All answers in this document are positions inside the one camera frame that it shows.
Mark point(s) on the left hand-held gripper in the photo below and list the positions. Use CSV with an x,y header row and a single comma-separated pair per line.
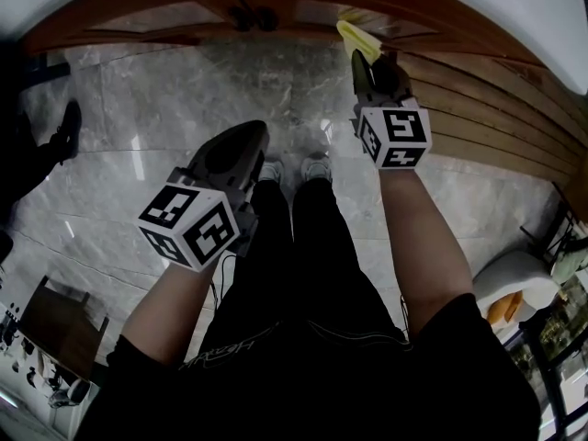
x,y
188,228

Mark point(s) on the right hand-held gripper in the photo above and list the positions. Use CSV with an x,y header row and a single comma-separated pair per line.
x,y
399,136

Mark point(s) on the yellow cloth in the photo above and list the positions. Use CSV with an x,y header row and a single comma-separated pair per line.
x,y
358,39

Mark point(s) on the wooden cabinet door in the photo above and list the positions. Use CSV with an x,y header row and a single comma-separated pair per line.
x,y
317,16
161,21

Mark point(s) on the person's right forearm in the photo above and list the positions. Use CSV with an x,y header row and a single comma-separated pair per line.
x,y
418,246

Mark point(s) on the person's left forearm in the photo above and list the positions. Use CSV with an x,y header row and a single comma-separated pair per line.
x,y
170,315

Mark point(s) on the person's left white shoe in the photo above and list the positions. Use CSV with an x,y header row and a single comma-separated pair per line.
x,y
271,172

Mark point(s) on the person's white shoe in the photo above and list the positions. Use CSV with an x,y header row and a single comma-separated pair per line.
x,y
316,168
271,172

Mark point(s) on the person's right white shoe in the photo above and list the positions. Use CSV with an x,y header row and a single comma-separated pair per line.
x,y
316,168

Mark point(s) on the person's black trousers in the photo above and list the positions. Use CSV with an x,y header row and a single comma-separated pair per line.
x,y
312,255

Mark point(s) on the wooden slatted panel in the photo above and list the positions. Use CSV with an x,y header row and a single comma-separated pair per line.
x,y
496,131

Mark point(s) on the white ceramic washbasin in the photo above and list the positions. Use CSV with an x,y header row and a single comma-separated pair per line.
x,y
528,16

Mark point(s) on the dark wooden chair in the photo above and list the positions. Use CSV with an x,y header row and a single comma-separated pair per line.
x,y
59,324

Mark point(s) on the black metal rack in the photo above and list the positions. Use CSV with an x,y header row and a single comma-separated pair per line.
x,y
560,232

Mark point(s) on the person's black t-shirt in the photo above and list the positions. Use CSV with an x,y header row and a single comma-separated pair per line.
x,y
321,393

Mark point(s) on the orange cushion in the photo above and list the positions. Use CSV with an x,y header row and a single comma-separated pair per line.
x,y
505,308

